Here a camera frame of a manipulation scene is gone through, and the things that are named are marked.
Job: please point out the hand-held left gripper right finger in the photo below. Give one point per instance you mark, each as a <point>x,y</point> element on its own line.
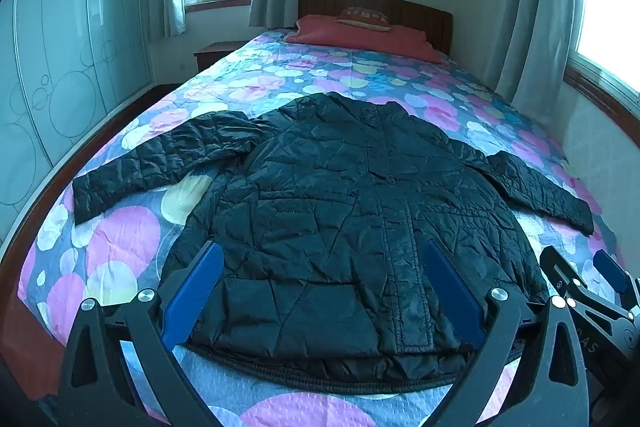
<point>450,292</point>

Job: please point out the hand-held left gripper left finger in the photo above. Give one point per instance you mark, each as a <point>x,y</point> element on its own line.
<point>196,292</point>

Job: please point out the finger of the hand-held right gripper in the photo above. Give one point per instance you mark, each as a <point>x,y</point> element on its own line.
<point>611,272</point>
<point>560,269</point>

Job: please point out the black quilted jacket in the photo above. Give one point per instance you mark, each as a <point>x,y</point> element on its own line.
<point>325,207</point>

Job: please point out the floral circle print bedspread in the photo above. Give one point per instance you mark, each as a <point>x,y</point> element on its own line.
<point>125,247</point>

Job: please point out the wooden nightstand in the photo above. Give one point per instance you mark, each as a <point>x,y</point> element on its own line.
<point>215,54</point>

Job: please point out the glass door wardrobe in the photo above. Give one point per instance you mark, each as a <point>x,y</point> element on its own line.
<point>65,57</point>

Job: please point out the wooden headboard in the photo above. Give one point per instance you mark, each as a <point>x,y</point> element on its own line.
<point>415,14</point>

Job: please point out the small red patterned pillow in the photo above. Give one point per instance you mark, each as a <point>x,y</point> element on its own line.
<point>362,17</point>

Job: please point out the wooden bed side rail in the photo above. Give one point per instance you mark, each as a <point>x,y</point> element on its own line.
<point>55,187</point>

